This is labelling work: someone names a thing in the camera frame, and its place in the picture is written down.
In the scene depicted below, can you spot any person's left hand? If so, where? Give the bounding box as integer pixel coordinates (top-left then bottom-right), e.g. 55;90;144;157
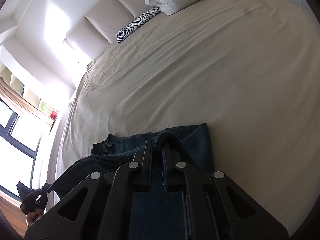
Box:
26;209;44;226

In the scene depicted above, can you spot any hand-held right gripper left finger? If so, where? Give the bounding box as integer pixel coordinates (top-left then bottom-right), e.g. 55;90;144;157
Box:
25;137;153;240

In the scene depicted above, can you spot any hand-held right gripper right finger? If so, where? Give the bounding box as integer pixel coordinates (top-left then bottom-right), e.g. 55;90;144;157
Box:
161;138;289;240

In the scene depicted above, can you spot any black framed window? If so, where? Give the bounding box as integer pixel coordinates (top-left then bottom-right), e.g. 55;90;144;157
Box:
0;97;43;205

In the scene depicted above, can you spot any white wall shelf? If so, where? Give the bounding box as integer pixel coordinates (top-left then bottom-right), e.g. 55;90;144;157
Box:
0;45;60;128

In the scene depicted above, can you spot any dark green sweater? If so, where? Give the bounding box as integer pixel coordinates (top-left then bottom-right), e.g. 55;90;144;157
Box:
51;123;216;240

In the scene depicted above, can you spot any cream padded headboard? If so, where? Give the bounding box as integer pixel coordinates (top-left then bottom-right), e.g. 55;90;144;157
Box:
64;0;265;57

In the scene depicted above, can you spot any zebra print pillow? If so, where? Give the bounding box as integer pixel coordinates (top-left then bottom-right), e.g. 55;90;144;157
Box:
116;7;162;44

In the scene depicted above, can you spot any bed with beige sheet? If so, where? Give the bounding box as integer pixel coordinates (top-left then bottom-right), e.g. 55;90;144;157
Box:
49;0;320;240

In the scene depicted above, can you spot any beige curtain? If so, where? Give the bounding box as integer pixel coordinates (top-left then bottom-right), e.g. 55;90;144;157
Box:
0;77;54;128

